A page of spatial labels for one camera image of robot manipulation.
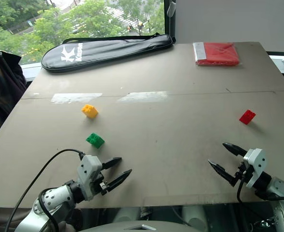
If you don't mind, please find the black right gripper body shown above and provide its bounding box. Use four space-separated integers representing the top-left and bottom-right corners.
233 158 254 187

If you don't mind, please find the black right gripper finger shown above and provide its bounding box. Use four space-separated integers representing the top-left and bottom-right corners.
208 159 239 187
222 143 247 157

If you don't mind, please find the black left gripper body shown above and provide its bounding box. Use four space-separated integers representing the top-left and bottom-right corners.
91 171 108 196

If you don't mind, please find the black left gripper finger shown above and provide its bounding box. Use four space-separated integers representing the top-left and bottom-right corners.
106 169 133 192
101 157 122 171

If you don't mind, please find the green toy brick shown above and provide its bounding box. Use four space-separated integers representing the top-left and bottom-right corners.
85 132 105 149

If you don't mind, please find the red toy brick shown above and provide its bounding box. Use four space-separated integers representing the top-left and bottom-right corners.
239 109 256 125

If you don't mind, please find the silver robot body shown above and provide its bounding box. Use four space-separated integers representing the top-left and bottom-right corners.
78 205 205 232

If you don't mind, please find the yellow toy brick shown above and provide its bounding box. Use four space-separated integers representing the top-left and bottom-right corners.
81 104 99 119

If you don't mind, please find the red folded cloth package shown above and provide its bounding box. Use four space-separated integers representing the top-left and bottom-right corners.
193 42 240 67

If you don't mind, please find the black racket bag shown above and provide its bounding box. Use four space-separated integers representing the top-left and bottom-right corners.
41 33 173 73

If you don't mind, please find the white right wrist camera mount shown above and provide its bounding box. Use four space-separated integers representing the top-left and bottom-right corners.
243 148 266 189

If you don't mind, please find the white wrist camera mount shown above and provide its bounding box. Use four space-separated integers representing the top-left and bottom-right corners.
76 155 103 201
243 148 266 189

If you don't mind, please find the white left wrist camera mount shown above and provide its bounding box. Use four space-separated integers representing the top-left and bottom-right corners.
76 155 103 201

